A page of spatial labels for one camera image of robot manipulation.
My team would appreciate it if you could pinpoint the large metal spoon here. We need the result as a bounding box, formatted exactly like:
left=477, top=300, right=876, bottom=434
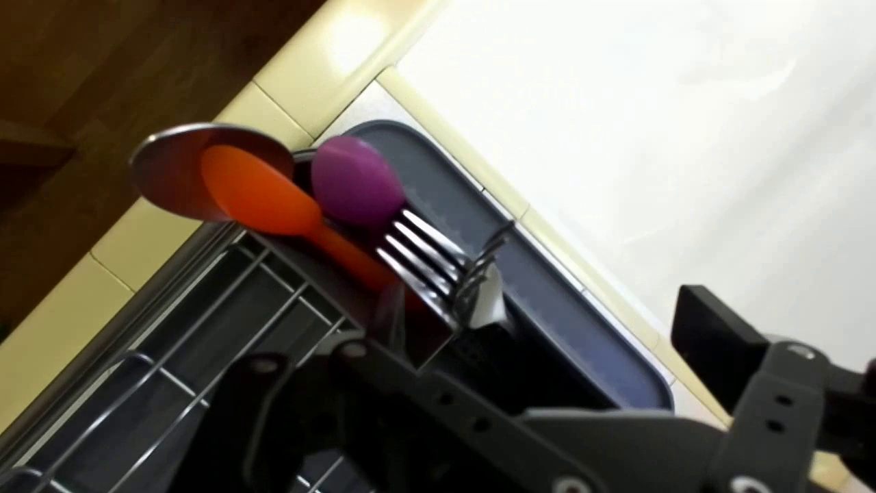
left=128, top=121, right=299, bottom=223

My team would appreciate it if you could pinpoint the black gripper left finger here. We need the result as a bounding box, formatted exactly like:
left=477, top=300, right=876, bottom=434
left=172, top=337, right=733, bottom=493

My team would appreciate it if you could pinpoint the silver metal fork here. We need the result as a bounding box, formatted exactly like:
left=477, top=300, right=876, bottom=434
left=374, top=206, right=480, bottom=318

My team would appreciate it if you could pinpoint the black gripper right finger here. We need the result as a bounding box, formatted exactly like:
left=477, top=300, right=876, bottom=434
left=670, top=281, right=876, bottom=493

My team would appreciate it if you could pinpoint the purple plastic spoon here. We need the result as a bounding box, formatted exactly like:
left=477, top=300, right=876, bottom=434
left=309, top=134, right=409, bottom=229

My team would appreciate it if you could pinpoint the white sink basin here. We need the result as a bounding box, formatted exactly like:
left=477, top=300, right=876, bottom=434
left=379, top=0, right=876, bottom=373

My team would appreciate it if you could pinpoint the black wire dish rack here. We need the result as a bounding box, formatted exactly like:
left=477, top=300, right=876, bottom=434
left=0, top=215, right=440, bottom=493

